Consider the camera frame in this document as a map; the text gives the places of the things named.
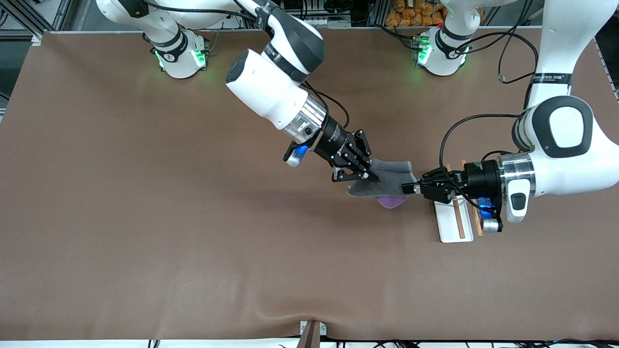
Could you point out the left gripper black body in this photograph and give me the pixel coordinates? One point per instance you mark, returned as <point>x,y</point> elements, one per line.
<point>478,179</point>

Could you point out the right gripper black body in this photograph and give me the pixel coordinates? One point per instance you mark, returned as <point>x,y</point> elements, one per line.
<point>333,140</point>

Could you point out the grey and purple towel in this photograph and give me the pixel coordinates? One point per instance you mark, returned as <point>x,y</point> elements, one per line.
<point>387,176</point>

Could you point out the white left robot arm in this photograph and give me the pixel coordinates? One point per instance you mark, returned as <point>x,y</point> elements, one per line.
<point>580,169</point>

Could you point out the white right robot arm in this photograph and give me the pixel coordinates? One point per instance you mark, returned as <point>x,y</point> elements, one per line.
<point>263,89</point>

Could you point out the white rack base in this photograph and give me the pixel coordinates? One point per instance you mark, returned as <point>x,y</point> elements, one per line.
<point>447,227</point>

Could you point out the wooden rack rod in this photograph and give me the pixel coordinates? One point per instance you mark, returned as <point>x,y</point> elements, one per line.
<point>476,223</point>
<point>459,222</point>

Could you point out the white socket box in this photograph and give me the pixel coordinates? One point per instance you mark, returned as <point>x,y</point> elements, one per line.
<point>336,22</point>

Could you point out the orange packaged goods pile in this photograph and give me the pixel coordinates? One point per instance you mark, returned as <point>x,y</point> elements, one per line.
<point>411,14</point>

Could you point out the brown table mat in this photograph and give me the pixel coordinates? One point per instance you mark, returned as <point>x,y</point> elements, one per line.
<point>193,217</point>

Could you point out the metal table clamp bracket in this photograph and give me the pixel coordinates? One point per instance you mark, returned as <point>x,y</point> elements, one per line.
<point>312,336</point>

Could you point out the aluminium frame profile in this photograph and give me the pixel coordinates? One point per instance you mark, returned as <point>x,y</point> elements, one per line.
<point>29,14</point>

